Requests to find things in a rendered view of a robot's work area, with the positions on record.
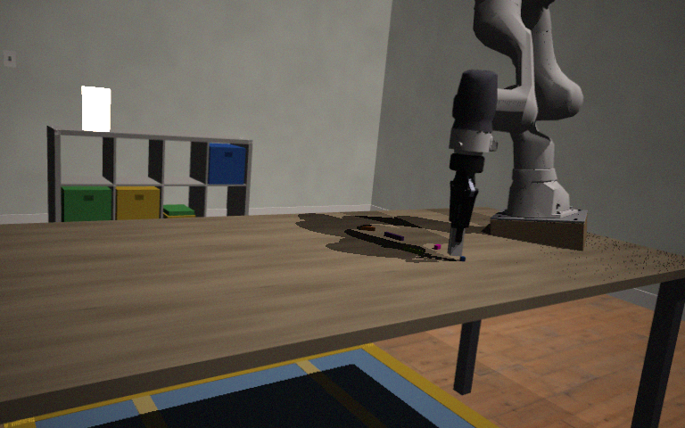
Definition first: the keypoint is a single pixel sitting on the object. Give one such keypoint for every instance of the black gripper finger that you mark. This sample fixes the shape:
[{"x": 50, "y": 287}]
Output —
[
  {"x": 453, "y": 190},
  {"x": 463, "y": 216}
]

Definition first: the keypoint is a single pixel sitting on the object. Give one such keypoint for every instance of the lime green rod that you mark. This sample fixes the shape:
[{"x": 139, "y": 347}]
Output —
[{"x": 412, "y": 250}]

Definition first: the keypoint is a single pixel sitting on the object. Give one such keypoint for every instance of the purple rod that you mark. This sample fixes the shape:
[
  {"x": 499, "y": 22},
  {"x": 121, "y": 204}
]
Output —
[{"x": 398, "y": 237}]

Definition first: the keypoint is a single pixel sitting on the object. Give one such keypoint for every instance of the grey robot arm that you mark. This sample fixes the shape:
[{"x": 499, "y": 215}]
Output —
[{"x": 541, "y": 93}]

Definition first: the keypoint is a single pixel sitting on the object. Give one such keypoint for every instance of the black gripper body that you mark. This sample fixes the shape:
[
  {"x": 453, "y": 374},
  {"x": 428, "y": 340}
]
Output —
[{"x": 469, "y": 165}]

